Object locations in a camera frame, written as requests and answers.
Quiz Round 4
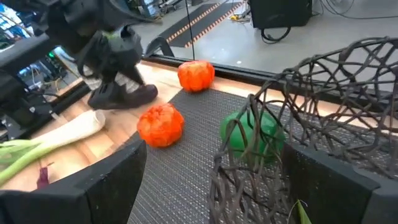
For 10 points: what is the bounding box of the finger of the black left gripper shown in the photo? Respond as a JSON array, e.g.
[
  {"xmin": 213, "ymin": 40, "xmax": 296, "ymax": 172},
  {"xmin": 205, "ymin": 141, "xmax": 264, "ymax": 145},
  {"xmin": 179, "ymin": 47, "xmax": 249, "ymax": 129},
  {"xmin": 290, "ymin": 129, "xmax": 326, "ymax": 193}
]
[
  {"xmin": 123, "ymin": 64, "xmax": 147, "ymax": 88},
  {"xmin": 88, "ymin": 81, "xmax": 159, "ymax": 110}
]

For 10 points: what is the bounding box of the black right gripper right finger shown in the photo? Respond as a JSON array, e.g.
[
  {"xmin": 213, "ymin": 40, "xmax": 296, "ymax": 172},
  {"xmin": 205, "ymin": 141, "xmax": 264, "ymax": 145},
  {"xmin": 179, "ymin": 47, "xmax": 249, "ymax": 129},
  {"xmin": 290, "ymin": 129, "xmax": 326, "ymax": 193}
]
[{"xmin": 281, "ymin": 142, "xmax": 398, "ymax": 224}]

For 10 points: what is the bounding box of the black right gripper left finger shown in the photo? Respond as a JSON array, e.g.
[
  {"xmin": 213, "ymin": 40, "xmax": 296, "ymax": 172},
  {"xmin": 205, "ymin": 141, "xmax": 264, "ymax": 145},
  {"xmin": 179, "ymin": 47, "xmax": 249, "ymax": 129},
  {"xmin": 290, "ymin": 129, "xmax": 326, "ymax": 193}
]
[{"xmin": 0, "ymin": 139, "xmax": 147, "ymax": 224}]

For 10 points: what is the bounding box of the orange pumpkin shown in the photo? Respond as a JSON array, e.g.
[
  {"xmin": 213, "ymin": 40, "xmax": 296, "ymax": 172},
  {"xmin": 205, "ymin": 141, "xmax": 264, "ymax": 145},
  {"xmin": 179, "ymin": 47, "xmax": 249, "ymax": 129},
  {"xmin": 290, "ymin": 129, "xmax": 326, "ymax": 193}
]
[
  {"xmin": 177, "ymin": 60, "xmax": 216, "ymax": 93},
  {"xmin": 136, "ymin": 103, "xmax": 185, "ymax": 148}
]

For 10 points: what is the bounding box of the pale green leek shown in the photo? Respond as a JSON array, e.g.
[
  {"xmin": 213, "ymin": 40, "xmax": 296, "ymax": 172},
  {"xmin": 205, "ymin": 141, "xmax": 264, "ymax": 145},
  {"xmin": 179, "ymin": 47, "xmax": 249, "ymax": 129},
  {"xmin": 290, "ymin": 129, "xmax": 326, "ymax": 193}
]
[{"xmin": 0, "ymin": 110, "xmax": 106, "ymax": 185}]

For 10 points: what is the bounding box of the green bell pepper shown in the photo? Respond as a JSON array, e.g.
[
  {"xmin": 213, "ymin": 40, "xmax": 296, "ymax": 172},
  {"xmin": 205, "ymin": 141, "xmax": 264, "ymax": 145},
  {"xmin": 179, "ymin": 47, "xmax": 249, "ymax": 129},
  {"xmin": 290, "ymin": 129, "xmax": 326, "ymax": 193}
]
[{"xmin": 220, "ymin": 111, "xmax": 286, "ymax": 163}]

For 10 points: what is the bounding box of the dark wire basket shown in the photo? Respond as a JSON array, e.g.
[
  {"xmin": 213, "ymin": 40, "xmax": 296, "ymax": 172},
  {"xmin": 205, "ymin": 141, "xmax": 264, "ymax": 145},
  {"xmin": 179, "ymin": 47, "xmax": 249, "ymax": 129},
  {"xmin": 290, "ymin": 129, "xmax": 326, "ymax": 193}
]
[{"xmin": 207, "ymin": 36, "xmax": 398, "ymax": 224}]

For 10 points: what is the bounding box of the dark green scallion bunch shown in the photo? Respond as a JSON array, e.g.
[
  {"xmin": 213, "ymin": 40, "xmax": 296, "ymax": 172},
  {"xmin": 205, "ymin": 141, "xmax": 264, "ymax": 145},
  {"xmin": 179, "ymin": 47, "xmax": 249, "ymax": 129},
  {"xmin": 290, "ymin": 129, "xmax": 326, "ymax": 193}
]
[{"xmin": 287, "ymin": 198, "xmax": 313, "ymax": 224}]

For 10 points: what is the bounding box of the black orange-striped floor mat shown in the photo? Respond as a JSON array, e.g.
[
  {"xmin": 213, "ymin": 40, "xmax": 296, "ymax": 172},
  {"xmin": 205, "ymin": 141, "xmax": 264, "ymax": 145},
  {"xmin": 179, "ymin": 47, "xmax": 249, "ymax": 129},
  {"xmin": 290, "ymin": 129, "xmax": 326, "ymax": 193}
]
[{"xmin": 158, "ymin": 1, "xmax": 246, "ymax": 49}]

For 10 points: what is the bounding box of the grey woven placemat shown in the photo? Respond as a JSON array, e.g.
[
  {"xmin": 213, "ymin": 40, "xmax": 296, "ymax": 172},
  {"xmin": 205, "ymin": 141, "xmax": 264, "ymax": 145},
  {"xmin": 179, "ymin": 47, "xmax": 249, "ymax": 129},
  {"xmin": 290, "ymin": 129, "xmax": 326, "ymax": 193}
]
[{"xmin": 127, "ymin": 88, "xmax": 398, "ymax": 224}]

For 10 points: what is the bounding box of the black box on floor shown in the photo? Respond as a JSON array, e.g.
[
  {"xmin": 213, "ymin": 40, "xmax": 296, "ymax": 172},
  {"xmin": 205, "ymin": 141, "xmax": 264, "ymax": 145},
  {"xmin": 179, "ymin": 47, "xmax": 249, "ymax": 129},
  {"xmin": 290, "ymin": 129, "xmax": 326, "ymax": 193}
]
[{"xmin": 248, "ymin": 0, "xmax": 313, "ymax": 30}]

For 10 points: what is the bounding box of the coiled black floor cable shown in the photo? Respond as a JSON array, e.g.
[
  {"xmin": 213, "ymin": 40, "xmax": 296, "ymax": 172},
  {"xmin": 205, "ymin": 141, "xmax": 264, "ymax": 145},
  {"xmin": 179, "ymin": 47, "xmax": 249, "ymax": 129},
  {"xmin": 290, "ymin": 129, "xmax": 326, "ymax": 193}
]
[{"xmin": 260, "ymin": 26, "xmax": 292, "ymax": 44}]

